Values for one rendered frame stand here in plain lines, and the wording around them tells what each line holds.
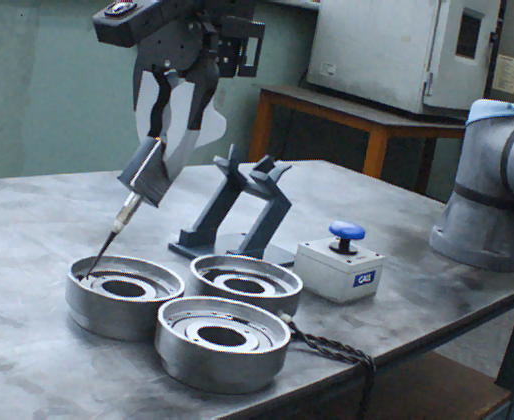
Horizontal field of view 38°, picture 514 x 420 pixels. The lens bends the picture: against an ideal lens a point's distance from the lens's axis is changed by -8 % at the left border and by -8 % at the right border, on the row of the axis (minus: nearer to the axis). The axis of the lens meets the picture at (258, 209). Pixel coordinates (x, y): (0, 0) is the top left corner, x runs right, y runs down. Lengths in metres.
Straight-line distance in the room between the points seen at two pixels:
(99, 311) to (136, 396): 0.10
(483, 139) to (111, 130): 1.80
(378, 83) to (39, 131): 1.28
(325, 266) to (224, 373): 0.28
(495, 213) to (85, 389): 0.69
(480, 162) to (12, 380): 0.73
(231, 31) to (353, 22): 2.41
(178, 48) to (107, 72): 1.95
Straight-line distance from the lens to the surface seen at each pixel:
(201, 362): 0.59
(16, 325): 0.66
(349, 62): 3.09
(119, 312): 0.65
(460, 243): 1.10
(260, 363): 0.60
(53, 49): 2.49
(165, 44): 0.70
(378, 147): 2.74
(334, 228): 0.85
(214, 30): 0.68
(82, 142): 2.64
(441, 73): 2.93
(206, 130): 0.71
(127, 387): 0.59
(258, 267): 0.79
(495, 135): 1.08
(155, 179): 0.71
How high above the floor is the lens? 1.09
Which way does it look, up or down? 14 degrees down
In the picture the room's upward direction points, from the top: 11 degrees clockwise
